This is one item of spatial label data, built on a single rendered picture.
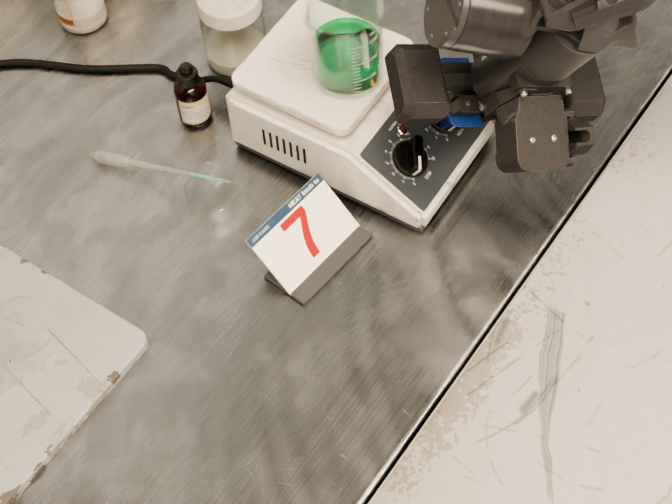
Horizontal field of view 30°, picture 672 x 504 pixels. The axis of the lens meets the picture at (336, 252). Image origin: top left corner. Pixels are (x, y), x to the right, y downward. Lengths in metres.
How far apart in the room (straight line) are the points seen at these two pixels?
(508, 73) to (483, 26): 0.09
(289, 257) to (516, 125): 0.22
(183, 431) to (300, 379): 0.10
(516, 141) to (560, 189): 0.16
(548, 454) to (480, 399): 0.07
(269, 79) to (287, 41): 0.05
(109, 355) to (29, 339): 0.07
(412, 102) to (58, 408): 0.36
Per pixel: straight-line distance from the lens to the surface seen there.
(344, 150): 1.04
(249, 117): 1.09
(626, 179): 1.13
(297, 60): 1.09
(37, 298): 1.07
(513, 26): 0.89
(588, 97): 1.04
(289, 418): 0.99
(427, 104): 0.96
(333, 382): 1.00
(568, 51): 0.91
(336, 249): 1.06
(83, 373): 1.02
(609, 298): 1.05
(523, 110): 0.97
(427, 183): 1.06
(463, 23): 0.87
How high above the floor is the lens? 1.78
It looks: 55 degrees down
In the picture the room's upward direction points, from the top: 4 degrees counter-clockwise
